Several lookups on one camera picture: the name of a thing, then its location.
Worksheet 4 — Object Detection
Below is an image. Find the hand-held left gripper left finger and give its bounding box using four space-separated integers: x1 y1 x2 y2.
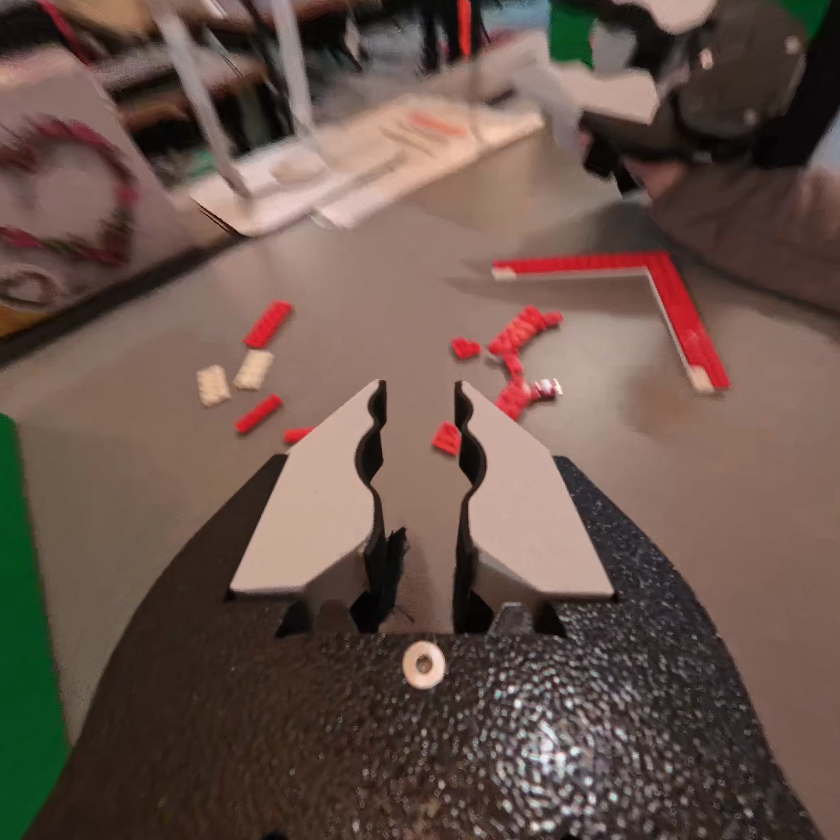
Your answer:
228 378 408 634

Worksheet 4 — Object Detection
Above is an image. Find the green plastic bin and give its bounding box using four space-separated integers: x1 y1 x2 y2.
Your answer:
548 0 595 68
0 412 72 840

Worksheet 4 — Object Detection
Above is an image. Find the wooden book stand white frame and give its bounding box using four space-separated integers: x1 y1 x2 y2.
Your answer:
147 0 409 238

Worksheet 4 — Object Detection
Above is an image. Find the red angled lego assembly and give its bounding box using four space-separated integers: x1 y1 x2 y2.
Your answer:
491 249 731 396

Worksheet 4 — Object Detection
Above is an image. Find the white lego plate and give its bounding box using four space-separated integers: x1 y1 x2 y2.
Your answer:
233 349 275 391
196 365 232 408

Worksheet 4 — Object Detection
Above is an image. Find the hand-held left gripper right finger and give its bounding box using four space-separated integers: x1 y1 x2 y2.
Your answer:
453 379 616 634

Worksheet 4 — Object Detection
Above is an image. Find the curved red lego assembly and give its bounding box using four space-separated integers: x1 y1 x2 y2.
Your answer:
486 305 565 421

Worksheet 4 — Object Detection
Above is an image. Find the printed white paper sheet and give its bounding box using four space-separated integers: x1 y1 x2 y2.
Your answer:
314 94 547 229

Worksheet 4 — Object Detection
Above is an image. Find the person's right forearm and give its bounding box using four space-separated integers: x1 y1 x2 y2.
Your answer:
650 163 840 313

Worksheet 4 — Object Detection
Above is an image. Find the narrow red lego plate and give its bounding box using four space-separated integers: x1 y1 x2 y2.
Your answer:
234 393 284 435

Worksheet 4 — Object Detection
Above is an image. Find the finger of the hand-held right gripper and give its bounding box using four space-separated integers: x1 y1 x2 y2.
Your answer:
512 62 661 152

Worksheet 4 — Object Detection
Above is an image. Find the long red lego plate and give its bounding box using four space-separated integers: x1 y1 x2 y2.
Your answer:
243 300 294 350

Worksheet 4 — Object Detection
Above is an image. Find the lego box with heart picture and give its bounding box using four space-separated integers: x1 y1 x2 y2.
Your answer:
0 51 201 339

